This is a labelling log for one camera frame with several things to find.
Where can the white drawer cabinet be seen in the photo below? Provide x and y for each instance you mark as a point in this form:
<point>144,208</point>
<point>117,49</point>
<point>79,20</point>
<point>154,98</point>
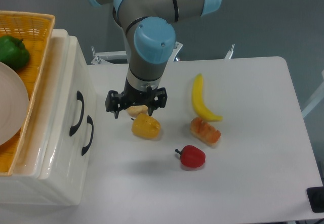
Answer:
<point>25,186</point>

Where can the beige plate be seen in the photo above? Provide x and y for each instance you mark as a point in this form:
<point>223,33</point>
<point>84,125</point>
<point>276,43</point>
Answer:
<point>14,103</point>

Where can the yellow banana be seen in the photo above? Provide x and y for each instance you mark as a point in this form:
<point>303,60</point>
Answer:
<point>198,102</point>

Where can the black device at edge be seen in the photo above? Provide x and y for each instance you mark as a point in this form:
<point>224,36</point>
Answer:
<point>316,197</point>

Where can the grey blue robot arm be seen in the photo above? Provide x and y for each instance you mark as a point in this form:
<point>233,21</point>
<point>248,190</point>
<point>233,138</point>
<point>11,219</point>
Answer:
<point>151,38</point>

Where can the red bell pepper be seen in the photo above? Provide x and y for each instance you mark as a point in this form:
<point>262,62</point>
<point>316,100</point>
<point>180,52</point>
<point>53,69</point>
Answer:
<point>191,156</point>

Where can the green bell pepper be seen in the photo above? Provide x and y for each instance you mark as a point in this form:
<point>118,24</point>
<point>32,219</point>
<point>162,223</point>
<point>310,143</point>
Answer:
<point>13,52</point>

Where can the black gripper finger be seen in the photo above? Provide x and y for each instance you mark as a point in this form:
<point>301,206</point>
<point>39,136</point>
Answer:
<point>112,103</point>
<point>157,100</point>

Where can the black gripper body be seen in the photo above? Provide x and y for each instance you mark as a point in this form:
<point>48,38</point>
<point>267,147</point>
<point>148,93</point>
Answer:
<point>133,97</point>

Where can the round bread roll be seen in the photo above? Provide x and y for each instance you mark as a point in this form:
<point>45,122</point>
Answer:
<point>134,111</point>

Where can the yellow bell pepper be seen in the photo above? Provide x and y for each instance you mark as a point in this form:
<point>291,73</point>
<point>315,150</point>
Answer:
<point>145,126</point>

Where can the orange woven basket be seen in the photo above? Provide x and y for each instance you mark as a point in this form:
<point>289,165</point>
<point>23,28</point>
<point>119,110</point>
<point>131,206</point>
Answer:
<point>36,30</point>

